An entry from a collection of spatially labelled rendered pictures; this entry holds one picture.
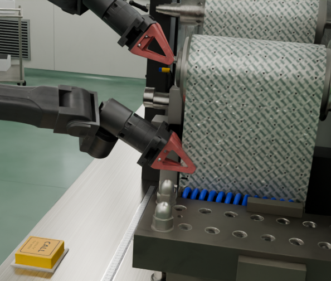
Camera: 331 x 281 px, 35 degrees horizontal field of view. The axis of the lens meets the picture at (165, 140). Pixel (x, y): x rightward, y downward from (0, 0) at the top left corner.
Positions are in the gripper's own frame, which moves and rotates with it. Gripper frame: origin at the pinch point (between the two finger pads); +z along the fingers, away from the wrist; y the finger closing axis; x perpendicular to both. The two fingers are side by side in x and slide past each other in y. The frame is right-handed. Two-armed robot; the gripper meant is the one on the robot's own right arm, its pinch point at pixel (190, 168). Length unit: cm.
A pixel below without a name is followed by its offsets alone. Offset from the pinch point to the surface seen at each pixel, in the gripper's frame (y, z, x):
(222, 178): 0.3, 5.9, 1.8
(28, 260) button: 13.5, -15.7, -26.8
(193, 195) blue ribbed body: 3.6, 2.8, -2.9
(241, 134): 0.3, 3.7, 10.9
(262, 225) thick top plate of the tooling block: 11.2, 14.0, 2.8
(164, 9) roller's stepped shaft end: -30.3, -22.5, 16.8
